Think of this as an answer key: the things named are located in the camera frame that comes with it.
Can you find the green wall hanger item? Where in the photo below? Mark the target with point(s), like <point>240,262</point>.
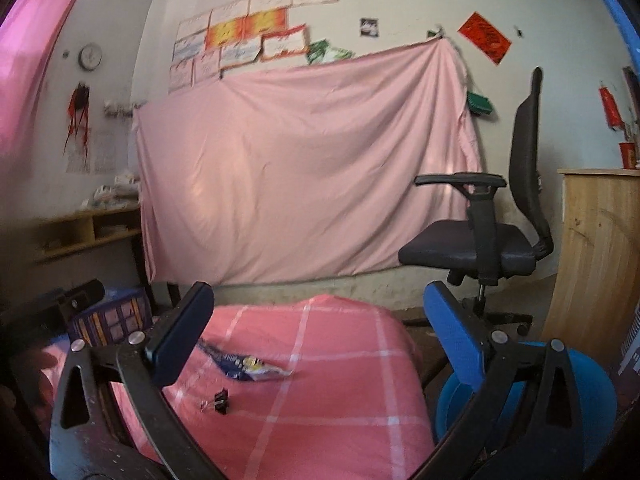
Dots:
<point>480,103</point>

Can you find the red tassel knot ornament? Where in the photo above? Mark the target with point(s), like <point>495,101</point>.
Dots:
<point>79,110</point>

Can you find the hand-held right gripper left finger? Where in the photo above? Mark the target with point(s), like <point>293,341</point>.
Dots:
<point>175,340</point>

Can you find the wooden cabinet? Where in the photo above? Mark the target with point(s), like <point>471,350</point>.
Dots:
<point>595,260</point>

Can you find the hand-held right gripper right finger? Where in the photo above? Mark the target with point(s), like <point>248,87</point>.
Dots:
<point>455,335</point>

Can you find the blue plastic bin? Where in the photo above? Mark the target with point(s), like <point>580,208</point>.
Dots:
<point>595,400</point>

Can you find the pink hanging sheet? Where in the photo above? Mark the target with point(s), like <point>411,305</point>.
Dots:
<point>300,160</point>

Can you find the small black white wall photo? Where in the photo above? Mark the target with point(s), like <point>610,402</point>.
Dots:
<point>369,27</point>

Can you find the group of paper wall certificates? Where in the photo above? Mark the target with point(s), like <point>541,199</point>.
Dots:
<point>240,35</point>

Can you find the blue snack packet yellow face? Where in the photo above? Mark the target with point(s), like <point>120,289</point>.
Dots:
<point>240,362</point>

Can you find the pink checked bedsheet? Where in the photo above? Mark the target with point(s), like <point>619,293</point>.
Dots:
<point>325,385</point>

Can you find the black binder clip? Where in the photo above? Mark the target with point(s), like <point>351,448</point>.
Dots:
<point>220,401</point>

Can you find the round wall clock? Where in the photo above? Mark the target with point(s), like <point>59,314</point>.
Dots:
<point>91,56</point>

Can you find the green white wall packet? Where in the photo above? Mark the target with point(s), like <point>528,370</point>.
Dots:
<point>327,52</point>

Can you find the red cup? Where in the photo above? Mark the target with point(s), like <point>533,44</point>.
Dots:
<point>628,155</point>

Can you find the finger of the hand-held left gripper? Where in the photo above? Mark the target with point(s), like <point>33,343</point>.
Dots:
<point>82,295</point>

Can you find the wooden wall shelf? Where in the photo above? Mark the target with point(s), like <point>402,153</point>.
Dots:
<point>85,240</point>

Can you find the pile of papers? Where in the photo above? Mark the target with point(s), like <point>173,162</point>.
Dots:
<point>117,190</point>

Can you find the red hanging ornament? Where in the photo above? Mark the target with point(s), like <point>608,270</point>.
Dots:
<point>610,107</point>

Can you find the dark blue printed box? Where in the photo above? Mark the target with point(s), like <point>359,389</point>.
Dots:
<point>115,317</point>

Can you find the white wall calendar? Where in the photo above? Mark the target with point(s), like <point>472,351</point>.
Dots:
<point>102,152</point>

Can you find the red square wall decoration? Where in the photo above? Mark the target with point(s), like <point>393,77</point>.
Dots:
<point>484,37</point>

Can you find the black office chair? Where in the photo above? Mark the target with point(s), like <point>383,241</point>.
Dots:
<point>465,245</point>

